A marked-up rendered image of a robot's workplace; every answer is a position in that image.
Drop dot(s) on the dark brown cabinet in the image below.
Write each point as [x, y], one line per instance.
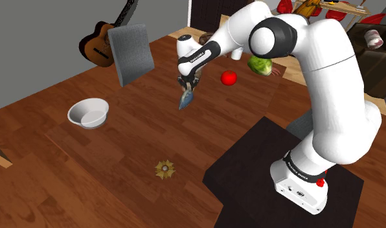
[377, 69]

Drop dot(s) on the dark robot stand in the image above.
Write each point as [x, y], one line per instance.
[243, 176]

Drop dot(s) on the brown round object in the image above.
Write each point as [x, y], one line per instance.
[205, 38]

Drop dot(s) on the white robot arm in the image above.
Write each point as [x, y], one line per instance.
[332, 94]

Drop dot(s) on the pink white roll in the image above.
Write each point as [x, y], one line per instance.
[373, 39]

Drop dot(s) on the red chair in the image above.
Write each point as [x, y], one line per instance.
[284, 6]
[335, 14]
[373, 18]

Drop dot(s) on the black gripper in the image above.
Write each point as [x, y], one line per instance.
[186, 80]

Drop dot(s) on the green lettuce head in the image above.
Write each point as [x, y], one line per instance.
[260, 66]

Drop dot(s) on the white bowl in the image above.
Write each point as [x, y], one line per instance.
[88, 113]

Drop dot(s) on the dark door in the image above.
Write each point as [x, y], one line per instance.
[208, 12]

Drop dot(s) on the yellow flower shaped object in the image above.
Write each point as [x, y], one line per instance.
[165, 169]

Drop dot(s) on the red tomato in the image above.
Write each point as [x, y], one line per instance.
[228, 78]

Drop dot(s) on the brown acoustic guitar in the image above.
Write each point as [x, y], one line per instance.
[96, 47]

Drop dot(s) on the white cup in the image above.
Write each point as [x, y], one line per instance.
[236, 54]

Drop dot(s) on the grey blue pointed object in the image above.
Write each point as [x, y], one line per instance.
[184, 99]

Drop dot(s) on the light wooden table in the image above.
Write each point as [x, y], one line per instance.
[344, 7]

